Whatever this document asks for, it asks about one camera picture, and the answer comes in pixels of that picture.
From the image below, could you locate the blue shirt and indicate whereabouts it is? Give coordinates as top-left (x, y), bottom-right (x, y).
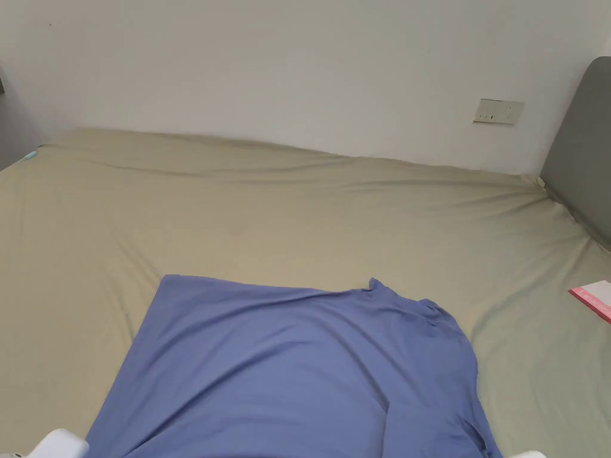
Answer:
top-left (81, 274), bottom-right (505, 458)

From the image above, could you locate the bed with beige sheet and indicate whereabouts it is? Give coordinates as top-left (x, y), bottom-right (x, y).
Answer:
top-left (0, 126), bottom-right (611, 458)

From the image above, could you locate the white wall socket panel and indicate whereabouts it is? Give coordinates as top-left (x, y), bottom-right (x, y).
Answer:
top-left (473, 98), bottom-right (525, 127)

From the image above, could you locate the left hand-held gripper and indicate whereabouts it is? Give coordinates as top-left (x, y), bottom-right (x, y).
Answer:
top-left (0, 428), bottom-right (91, 458)

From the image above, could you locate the grey padded headboard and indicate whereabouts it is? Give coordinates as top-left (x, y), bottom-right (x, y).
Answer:
top-left (539, 56), bottom-right (611, 251)

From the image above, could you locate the pink and white card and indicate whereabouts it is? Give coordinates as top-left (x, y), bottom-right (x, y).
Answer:
top-left (567, 280), bottom-right (611, 326)

